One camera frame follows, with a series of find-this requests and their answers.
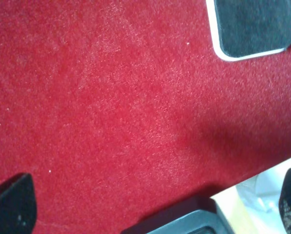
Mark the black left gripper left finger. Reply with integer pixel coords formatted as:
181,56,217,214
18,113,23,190
0,173,37,234

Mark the red velvet table cloth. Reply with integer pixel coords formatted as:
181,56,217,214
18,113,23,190
0,0,291,234

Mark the black white board eraser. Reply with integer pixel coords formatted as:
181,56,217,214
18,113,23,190
206,0,291,62

